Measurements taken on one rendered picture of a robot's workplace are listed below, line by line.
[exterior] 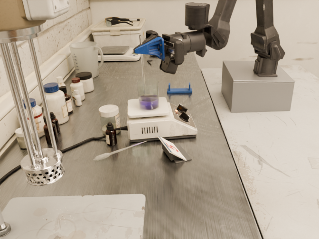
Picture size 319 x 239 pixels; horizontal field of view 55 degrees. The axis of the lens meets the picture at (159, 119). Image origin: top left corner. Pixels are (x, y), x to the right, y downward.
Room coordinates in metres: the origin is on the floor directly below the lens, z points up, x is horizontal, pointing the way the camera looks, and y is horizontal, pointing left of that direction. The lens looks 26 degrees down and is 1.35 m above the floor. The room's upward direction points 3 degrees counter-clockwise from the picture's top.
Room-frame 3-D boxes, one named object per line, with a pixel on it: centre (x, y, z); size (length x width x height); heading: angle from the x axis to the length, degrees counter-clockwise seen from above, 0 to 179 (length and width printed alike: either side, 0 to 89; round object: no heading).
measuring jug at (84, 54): (1.42, 0.32, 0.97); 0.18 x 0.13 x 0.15; 59
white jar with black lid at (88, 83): (1.23, 0.30, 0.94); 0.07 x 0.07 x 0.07
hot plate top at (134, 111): (0.84, 0.03, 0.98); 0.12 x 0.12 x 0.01; 4
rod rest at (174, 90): (1.16, -0.09, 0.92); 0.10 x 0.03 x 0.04; 85
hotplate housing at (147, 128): (0.84, 0.01, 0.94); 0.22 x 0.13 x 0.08; 94
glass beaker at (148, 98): (0.82, 0.03, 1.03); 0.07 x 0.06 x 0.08; 179
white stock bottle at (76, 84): (1.13, 0.31, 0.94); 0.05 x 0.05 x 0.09
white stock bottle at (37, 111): (0.85, 0.39, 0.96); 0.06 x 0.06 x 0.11
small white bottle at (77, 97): (1.07, 0.30, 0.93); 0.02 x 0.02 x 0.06
